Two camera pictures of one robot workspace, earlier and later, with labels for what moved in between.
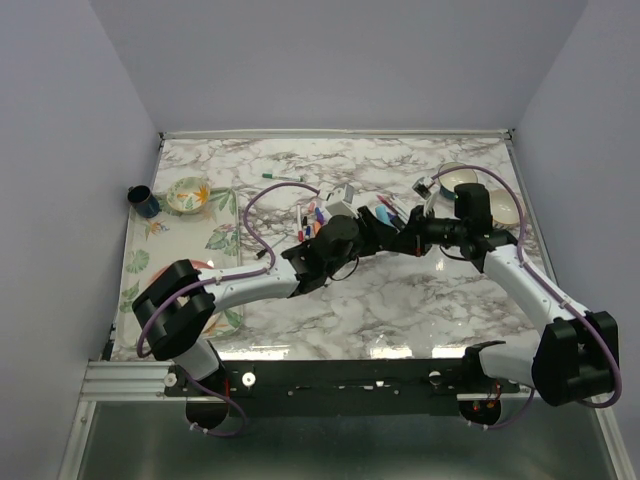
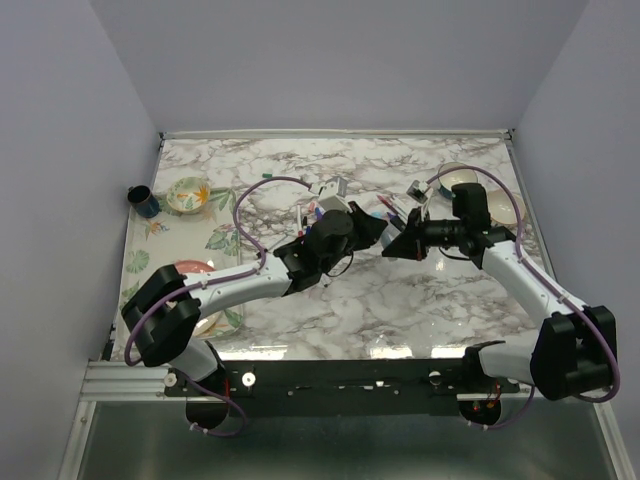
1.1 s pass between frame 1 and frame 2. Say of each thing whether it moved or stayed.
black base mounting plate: stayed
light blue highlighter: moved
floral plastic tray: stayed
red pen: stayed
